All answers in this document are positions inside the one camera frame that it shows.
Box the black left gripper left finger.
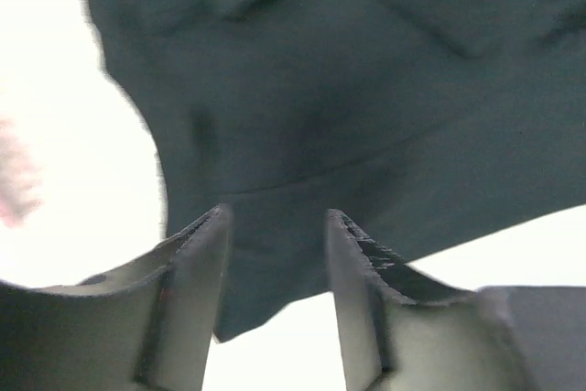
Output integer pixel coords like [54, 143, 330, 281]
[1, 205, 232, 391]

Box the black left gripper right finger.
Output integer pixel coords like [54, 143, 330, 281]
[326, 210, 585, 391]

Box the black t shirt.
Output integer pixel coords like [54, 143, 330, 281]
[88, 0, 585, 342]

